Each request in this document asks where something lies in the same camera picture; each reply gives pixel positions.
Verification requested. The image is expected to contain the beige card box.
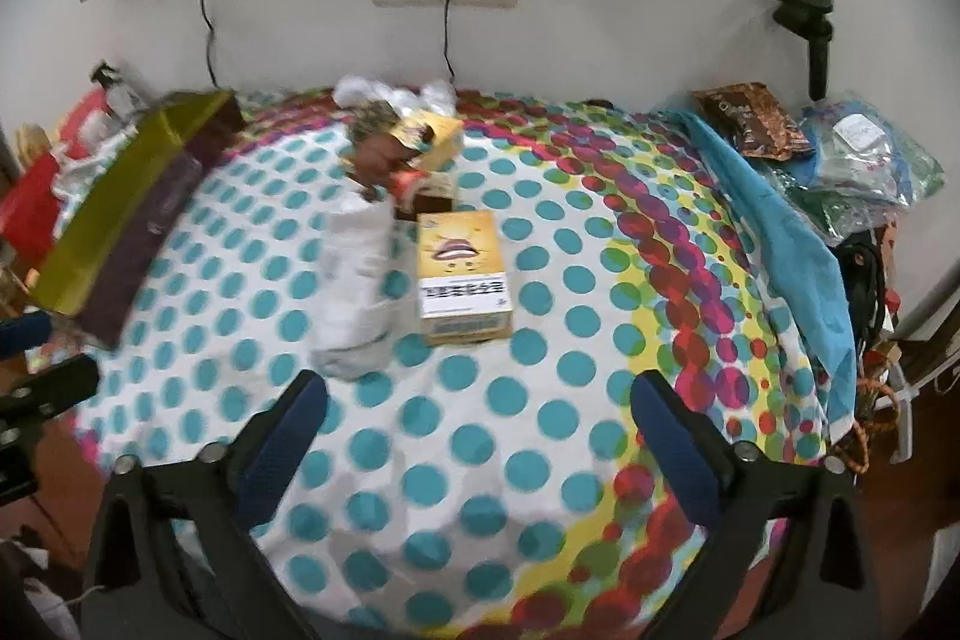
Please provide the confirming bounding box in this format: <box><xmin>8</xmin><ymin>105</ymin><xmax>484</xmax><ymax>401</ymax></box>
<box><xmin>395</xmin><ymin>172</ymin><xmax>457</xmax><ymax>221</ymax></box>

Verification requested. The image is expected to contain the red paper bag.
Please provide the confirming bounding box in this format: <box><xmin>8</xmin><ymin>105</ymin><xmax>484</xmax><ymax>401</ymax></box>
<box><xmin>2</xmin><ymin>88</ymin><xmax>110</xmax><ymax>268</ymax></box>

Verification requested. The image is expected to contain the brown snack packet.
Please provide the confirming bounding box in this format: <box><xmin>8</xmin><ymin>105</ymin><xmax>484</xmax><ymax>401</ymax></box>
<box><xmin>692</xmin><ymin>83</ymin><xmax>814</xmax><ymax>163</ymax></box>

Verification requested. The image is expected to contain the clear plastic bags pile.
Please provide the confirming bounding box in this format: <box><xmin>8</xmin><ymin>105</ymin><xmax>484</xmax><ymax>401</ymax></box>
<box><xmin>758</xmin><ymin>94</ymin><xmax>946</xmax><ymax>247</ymax></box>

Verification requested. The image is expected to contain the yellow medicine box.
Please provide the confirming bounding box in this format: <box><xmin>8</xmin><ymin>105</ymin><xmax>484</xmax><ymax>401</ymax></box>
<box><xmin>391</xmin><ymin>110</ymin><xmax>464</xmax><ymax>172</ymax></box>
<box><xmin>416</xmin><ymin>211</ymin><xmax>514</xmax><ymax>344</ymax></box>

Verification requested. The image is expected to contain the brown haired doll figure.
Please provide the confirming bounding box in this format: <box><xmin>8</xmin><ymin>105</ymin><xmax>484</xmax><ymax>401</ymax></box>
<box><xmin>348</xmin><ymin>127</ymin><xmax>434</xmax><ymax>203</ymax></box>

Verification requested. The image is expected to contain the black bracket on wall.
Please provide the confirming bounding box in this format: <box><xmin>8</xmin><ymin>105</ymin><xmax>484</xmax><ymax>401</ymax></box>
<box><xmin>773</xmin><ymin>0</ymin><xmax>833</xmax><ymax>103</ymax></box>

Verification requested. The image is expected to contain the polka dot bed sheet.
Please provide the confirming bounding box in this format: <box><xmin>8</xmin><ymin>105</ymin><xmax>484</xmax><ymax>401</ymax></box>
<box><xmin>76</xmin><ymin>94</ymin><xmax>830</xmax><ymax>638</ymax></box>

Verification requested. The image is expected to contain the clear plastic bag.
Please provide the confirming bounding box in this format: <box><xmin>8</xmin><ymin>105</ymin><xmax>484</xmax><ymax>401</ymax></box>
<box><xmin>332</xmin><ymin>74</ymin><xmax>398</xmax><ymax>113</ymax></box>

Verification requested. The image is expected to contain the blue cloth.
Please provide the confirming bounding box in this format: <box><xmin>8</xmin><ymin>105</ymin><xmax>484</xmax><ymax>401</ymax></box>
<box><xmin>656</xmin><ymin>109</ymin><xmax>857</xmax><ymax>442</ymax></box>

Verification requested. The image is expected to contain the white cloth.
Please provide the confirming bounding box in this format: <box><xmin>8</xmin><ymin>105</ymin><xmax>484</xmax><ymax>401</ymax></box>
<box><xmin>311</xmin><ymin>188</ymin><xmax>394</xmax><ymax>380</ymax></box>

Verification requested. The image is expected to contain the gold tin box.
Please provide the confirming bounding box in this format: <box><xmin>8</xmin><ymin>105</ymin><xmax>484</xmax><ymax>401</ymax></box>
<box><xmin>32</xmin><ymin>91</ymin><xmax>244</xmax><ymax>349</ymax></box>

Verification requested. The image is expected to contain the woven rope ball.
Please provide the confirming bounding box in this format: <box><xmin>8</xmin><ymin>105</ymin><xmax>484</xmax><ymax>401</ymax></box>
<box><xmin>348</xmin><ymin>101</ymin><xmax>400</xmax><ymax>146</ymax></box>

